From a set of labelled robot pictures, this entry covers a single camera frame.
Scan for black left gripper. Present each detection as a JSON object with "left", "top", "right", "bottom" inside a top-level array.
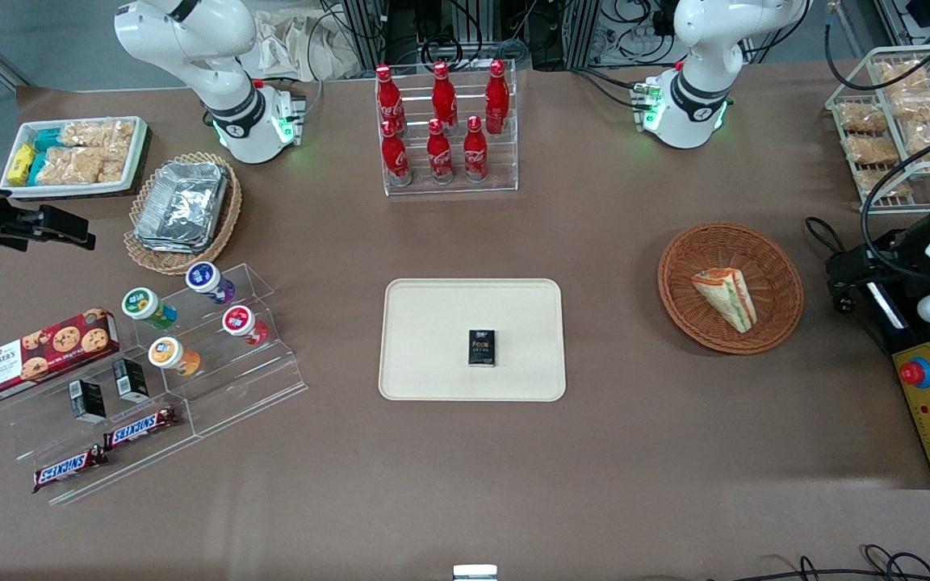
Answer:
[{"left": 827, "top": 228, "right": 930, "bottom": 286}]

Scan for triangle sandwich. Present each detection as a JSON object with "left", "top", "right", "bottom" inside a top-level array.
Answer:
[{"left": 690, "top": 267, "right": 758, "bottom": 335}]

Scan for white rectangular snack tray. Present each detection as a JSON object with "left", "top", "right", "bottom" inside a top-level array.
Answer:
[{"left": 0, "top": 115, "right": 149, "bottom": 199}]

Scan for aluminium foil tray stack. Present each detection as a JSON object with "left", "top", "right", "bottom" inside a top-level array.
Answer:
[{"left": 133, "top": 161, "right": 229, "bottom": 254}]

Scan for light oval wicker basket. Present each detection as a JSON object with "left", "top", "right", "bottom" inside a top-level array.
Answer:
[{"left": 124, "top": 152, "right": 243, "bottom": 276}]

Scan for brown round wicker basket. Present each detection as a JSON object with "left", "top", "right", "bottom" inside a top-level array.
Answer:
[{"left": 657, "top": 223, "right": 805, "bottom": 356}]

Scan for beige plastic serving tray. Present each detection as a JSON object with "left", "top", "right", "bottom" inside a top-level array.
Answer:
[{"left": 378, "top": 278, "right": 568, "bottom": 403}]

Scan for yellow snack pack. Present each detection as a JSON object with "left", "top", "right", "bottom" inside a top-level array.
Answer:
[{"left": 8, "top": 143, "right": 37, "bottom": 187}]

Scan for green gum jar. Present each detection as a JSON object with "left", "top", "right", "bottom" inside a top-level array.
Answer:
[{"left": 121, "top": 287, "right": 178, "bottom": 331}]

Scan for red tartan cookie box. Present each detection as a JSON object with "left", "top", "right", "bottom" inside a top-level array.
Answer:
[{"left": 0, "top": 307, "right": 121, "bottom": 406}]

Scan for purple gum jar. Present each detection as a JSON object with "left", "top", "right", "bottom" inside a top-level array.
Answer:
[{"left": 185, "top": 261, "right": 236, "bottom": 305}]

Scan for orange gum jar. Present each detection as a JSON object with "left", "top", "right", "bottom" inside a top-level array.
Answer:
[{"left": 148, "top": 336, "right": 202, "bottom": 378}]

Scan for small black barcode box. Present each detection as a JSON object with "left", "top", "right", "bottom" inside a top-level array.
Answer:
[
  {"left": 112, "top": 357, "right": 150, "bottom": 403},
  {"left": 69, "top": 379, "right": 107, "bottom": 424}
]

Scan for red gum jar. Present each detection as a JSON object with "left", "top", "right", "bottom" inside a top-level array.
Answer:
[{"left": 221, "top": 304, "right": 270, "bottom": 347}]

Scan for clear acrylic stepped riser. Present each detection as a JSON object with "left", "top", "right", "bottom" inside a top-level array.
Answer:
[
  {"left": 0, "top": 353, "right": 202, "bottom": 508},
  {"left": 130, "top": 262, "right": 309, "bottom": 441}
]

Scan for brown Snickers bar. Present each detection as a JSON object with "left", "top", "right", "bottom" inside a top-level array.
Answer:
[
  {"left": 102, "top": 406, "right": 181, "bottom": 450},
  {"left": 32, "top": 445, "right": 108, "bottom": 494}
]

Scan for white crumpled cloth bag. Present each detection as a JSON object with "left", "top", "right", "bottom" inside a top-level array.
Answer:
[{"left": 251, "top": 6, "right": 366, "bottom": 82}]

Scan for red cola bottle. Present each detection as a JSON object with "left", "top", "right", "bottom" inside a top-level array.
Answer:
[
  {"left": 431, "top": 61, "right": 459, "bottom": 130},
  {"left": 484, "top": 59, "right": 510, "bottom": 135},
  {"left": 463, "top": 115, "right": 489, "bottom": 184},
  {"left": 375, "top": 65, "right": 407, "bottom": 134},
  {"left": 381, "top": 119, "right": 413, "bottom": 187},
  {"left": 426, "top": 119, "right": 455, "bottom": 186}
]

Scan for clear acrylic bottle rack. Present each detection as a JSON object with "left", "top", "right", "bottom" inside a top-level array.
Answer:
[{"left": 374, "top": 58, "right": 520, "bottom": 197}]

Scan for black box with gold print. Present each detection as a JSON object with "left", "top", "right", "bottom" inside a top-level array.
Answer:
[{"left": 467, "top": 328, "right": 497, "bottom": 368}]

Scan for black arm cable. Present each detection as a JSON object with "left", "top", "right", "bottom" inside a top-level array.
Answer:
[{"left": 827, "top": 0, "right": 930, "bottom": 279}]

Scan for black looped cable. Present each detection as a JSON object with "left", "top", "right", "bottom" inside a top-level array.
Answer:
[{"left": 804, "top": 215, "right": 858, "bottom": 316}]

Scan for white wire rack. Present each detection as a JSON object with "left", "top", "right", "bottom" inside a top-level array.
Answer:
[{"left": 825, "top": 44, "right": 930, "bottom": 215}]

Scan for black cable bundle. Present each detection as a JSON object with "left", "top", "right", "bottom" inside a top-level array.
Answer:
[{"left": 707, "top": 544, "right": 930, "bottom": 581}]

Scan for black base connector cables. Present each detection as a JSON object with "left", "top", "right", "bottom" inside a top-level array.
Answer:
[{"left": 568, "top": 68, "right": 648, "bottom": 111}]

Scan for aluminium frame with cables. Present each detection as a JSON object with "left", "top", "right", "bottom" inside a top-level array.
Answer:
[{"left": 340, "top": 0, "right": 605, "bottom": 73}]

